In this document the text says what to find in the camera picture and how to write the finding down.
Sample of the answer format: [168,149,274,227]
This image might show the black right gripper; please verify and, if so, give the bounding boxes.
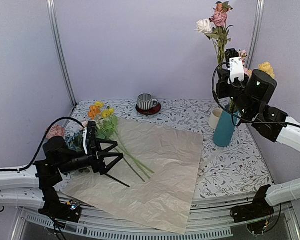
[216,68,256,120]

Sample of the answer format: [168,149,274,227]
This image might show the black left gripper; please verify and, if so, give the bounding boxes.
[57,138,124,175]

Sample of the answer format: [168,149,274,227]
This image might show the yellow rose stem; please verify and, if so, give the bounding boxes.
[244,62,276,79]

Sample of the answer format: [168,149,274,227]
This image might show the flower bouquet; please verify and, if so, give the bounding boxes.
[87,101,155,179]

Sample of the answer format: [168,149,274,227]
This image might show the large pink peony stem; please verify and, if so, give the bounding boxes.
[238,50,249,75]

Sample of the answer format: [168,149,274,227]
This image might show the teal vase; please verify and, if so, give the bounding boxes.
[213,110,239,147]

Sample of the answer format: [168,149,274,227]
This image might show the cream wrapping paper sheet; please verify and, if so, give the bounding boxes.
[62,118,203,235]

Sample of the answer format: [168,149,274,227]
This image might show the white and mauve rose stem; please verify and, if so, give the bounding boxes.
[195,1,233,64]

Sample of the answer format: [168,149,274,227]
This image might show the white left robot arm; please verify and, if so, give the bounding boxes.
[0,136,124,223]

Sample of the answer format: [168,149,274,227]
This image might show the cream mug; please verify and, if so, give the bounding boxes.
[208,108,223,130]

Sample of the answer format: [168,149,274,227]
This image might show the striped cup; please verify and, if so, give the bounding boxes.
[137,93,159,111]

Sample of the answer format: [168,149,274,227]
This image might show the dark red saucer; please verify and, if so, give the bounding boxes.
[135,101,162,116]

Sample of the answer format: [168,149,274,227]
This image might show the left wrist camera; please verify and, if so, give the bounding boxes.
[82,121,97,155]

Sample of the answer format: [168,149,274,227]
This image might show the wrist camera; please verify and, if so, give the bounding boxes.
[82,121,97,155]
[225,48,245,85]

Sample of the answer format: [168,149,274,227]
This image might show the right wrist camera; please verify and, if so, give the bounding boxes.
[225,48,245,85]

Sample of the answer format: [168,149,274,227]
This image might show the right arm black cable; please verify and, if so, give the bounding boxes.
[211,62,300,133]

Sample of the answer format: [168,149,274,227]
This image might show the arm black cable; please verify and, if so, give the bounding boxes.
[0,116,87,175]
[211,62,300,133]

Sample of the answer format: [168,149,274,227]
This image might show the right aluminium frame post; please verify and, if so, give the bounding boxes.
[234,0,265,69]

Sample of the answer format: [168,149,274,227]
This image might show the aluminium frame post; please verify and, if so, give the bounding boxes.
[234,0,265,69]
[46,0,78,108]

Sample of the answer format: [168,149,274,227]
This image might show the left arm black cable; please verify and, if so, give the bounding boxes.
[0,116,87,175]

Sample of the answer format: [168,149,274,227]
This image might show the aluminium table front rail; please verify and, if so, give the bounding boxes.
[11,198,300,240]

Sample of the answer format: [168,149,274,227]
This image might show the left aluminium frame post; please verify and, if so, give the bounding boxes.
[46,0,78,108]

